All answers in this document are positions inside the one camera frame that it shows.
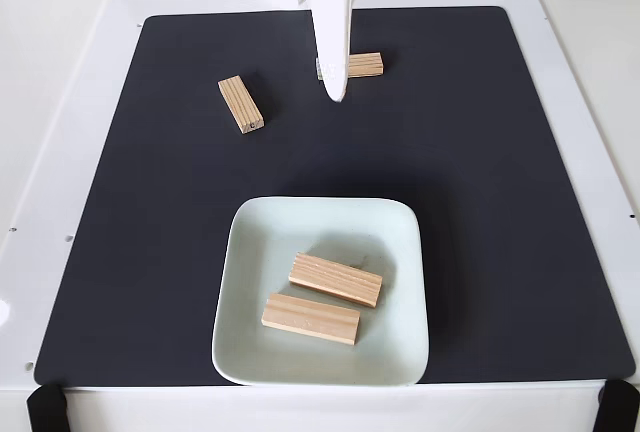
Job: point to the wooden block with dark lines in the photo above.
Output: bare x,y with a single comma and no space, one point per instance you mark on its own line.
365,64

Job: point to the pale square ceramic plate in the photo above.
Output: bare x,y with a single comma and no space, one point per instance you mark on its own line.
250,252

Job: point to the black rubber mat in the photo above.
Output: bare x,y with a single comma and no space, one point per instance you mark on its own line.
150,202

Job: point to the striped block with knot end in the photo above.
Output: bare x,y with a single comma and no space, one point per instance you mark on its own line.
240,103

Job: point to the striped grain wooden block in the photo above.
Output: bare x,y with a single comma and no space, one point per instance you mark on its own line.
336,279

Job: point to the smooth light wooden block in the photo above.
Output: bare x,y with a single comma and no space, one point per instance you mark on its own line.
310,318

